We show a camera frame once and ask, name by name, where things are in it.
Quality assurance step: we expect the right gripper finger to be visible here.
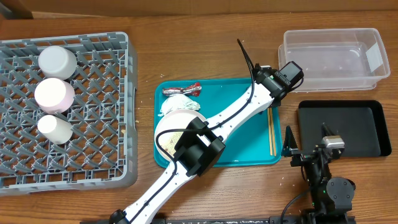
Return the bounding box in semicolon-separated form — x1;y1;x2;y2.
283;126;298;150
321;123;335;138

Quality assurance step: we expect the wooden chopstick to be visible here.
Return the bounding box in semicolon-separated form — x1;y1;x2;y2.
267;108;274;156
272;114;277;157

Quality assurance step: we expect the grey green bowl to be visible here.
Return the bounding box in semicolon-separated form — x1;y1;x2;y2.
38;45;77;80

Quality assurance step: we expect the white cup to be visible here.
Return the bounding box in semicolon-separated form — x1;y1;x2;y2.
37;114;73;144

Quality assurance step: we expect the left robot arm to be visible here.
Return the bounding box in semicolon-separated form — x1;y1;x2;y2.
109;62;303;223

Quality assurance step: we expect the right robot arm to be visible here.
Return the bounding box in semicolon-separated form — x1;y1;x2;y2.
277;123;356;224

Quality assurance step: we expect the black plastic tray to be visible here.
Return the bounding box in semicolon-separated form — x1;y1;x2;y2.
297;100;392;157

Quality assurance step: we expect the teal serving tray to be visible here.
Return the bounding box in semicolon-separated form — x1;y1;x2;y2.
154;78;282;167

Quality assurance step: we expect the clear plastic storage bin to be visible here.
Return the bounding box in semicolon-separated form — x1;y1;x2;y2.
278;28;391;92

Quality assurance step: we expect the red silver snack wrapper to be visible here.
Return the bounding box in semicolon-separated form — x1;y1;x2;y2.
162;82;201;96

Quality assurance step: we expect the crumpled white napkin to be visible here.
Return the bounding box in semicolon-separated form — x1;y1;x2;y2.
158;94;200;117

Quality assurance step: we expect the large white dinner plate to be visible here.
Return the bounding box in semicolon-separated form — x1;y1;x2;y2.
154;109;206;157

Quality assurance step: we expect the grey plastic dish rack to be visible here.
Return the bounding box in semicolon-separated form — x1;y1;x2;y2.
1;32;137;196

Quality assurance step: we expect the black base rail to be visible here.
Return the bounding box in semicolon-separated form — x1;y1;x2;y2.
80;215;356;224

